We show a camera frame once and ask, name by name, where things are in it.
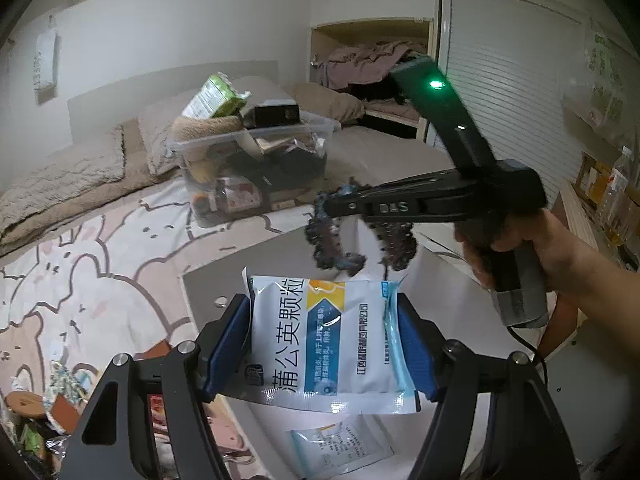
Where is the white slatted closet door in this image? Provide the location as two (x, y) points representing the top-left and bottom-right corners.
(437, 0), (591, 211)

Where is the white folded slat rack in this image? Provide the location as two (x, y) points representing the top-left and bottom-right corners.
(557, 180), (608, 246)

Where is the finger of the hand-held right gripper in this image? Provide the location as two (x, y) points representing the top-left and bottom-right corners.
(315, 182), (431, 221)
(370, 169), (468, 192)

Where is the white hanging wall organizer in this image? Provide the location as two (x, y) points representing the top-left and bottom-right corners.
(34, 27), (60, 106)

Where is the person's right forearm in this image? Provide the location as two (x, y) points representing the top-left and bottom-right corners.
(560, 247), (640, 328)

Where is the green snack packet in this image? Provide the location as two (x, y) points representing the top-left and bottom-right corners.
(181, 72), (251, 120)

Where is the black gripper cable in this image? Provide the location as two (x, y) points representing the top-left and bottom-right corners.
(505, 325), (551, 391)

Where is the beige quilted pillow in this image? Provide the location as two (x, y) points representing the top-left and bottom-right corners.
(137, 76), (296, 176)
(0, 125), (126, 226)

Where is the taupe bed cover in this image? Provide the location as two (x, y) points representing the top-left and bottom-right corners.
(320, 122), (466, 211)

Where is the round wooden disc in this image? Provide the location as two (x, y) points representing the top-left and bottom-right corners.
(5, 392), (48, 418)

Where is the beige cushion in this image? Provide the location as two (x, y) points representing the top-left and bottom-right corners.
(287, 81), (366, 123)

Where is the black rectangular box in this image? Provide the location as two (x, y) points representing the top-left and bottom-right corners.
(252, 104), (303, 128)

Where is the wooden closet niche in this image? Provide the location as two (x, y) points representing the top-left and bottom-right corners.
(310, 19), (436, 138)

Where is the white headboard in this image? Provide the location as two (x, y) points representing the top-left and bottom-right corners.
(67, 60), (278, 146)

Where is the white blue medicine sachet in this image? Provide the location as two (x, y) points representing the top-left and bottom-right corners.
(242, 267), (418, 416)
(286, 412), (396, 480)

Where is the beige folded blanket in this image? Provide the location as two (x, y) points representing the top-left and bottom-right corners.
(0, 120), (186, 258)

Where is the large white cardboard box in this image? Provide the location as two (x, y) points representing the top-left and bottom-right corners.
(181, 237), (631, 480)

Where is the brown cardboard box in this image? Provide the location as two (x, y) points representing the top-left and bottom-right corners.
(570, 152), (601, 196)

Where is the pile of pinkish clothes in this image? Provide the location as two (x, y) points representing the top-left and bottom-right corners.
(315, 40), (428, 96)

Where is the person's right hand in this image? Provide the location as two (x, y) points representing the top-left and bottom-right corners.
(452, 207), (593, 295)

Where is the hanging clear plastic bag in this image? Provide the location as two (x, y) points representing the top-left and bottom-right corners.
(562, 20), (636, 141)

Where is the beige plush towel roll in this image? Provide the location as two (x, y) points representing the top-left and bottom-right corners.
(172, 115), (246, 143)

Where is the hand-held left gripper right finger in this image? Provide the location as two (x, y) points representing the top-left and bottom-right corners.
(396, 295), (581, 480)

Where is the clear plastic storage bin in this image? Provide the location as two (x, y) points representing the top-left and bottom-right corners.
(167, 112), (341, 228)

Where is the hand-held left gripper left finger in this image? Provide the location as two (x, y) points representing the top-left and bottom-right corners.
(60, 292), (252, 480)

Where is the plastic bottle yellow liquid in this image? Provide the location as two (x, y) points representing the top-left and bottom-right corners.
(597, 147), (633, 241)

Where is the dark lace scrunchie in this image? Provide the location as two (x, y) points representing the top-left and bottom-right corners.
(304, 176), (418, 278)

